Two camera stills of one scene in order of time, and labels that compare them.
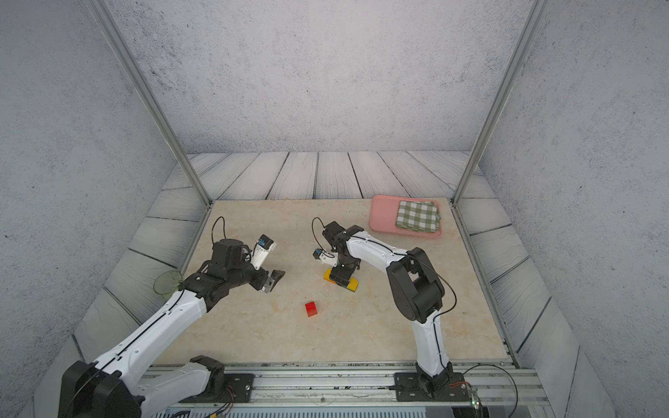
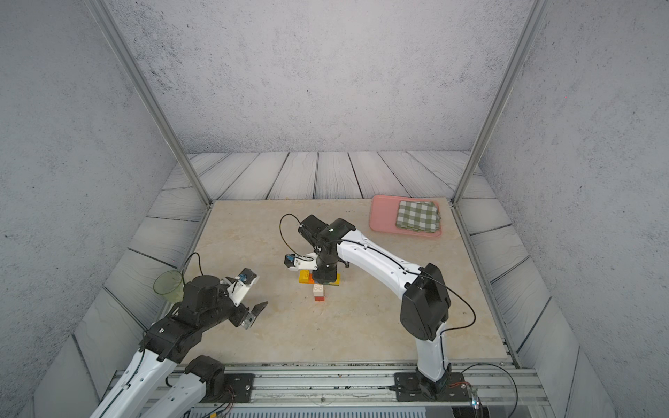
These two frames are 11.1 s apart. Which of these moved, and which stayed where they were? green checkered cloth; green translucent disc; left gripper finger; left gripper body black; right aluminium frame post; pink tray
Moved: left gripper body black; left gripper finger
Stayed: green translucent disc; green checkered cloth; right aluminium frame post; pink tray
